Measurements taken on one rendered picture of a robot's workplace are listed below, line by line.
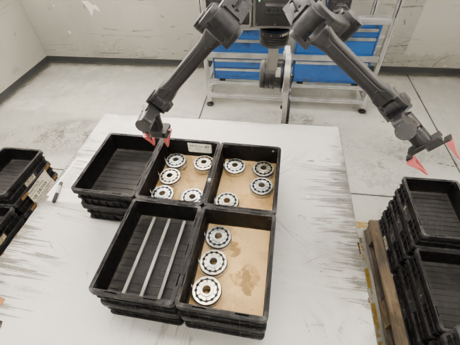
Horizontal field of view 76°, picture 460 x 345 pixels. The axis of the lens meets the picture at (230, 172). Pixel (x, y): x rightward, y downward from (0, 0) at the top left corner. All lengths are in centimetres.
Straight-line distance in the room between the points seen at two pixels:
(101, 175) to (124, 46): 305
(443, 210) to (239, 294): 135
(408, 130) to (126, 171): 123
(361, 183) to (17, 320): 238
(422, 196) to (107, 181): 177
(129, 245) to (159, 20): 325
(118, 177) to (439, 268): 173
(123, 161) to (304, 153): 101
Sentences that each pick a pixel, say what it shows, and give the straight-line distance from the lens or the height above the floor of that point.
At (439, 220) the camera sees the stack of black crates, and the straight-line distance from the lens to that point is 201.
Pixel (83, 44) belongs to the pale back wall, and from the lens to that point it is 475.
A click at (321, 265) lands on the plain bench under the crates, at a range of 136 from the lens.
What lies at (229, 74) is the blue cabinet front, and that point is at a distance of 322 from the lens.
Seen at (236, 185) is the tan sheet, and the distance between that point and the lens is 140.
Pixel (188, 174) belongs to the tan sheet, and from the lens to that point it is 147.
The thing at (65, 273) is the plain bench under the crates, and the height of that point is 70.
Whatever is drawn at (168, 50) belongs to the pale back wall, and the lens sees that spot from 425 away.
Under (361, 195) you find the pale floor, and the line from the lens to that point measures 260.
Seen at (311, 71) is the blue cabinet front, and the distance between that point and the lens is 317.
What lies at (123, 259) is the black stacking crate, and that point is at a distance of 127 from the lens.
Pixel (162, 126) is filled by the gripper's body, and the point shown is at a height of 116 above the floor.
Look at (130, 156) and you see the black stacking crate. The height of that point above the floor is 83.
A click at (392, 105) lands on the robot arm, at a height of 135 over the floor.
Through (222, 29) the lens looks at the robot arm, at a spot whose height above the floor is 156.
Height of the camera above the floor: 189
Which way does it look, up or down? 47 degrees down
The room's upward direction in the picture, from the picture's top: 3 degrees counter-clockwise
